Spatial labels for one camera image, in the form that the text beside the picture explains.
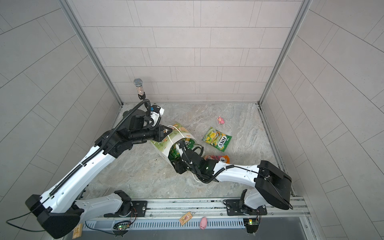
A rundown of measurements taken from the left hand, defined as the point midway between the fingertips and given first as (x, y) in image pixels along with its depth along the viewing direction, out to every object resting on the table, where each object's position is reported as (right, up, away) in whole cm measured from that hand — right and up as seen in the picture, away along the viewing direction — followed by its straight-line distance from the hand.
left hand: (174, 129), depth 67 cm
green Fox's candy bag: (+23, -9, +27) cm, 37 cm away
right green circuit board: (+36, -44, +1) cm, 57 cm away
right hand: (-2, -19, +11) cm, 21 cm away
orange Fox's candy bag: (+25, -18, +19) cm, 37 cm away
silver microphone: (-24, +25, +18) cm, 39 cm away
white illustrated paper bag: (-6, -9, +5) cm, 12 cm away
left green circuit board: (-23, -43, -2) cm, 49 cm away
